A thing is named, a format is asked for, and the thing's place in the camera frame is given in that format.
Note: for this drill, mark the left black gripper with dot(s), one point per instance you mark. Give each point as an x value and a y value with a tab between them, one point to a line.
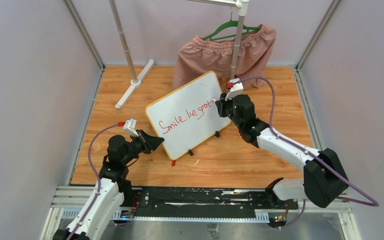
149	143

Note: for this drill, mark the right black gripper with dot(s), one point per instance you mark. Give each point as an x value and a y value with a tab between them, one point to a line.
221	104

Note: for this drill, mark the yellow framed whiteboard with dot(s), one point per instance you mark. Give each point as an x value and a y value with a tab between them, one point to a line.
187	116

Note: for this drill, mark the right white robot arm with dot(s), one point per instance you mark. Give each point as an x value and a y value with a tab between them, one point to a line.
323	174

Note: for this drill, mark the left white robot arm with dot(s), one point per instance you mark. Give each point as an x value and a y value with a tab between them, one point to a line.
112	188

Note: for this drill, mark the pink shorts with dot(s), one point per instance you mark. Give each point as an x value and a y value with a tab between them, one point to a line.
200	56

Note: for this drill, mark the green clothes hanger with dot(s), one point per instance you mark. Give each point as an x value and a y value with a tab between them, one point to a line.
228	29

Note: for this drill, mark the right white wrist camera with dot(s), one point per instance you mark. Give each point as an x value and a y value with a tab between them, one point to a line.
234	88

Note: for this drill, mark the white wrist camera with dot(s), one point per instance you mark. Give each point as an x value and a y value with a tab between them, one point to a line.
234	88
130	127

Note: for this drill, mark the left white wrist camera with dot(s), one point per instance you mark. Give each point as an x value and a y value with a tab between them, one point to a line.
130	127

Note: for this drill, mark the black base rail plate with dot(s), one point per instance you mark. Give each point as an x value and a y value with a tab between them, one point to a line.
224	205

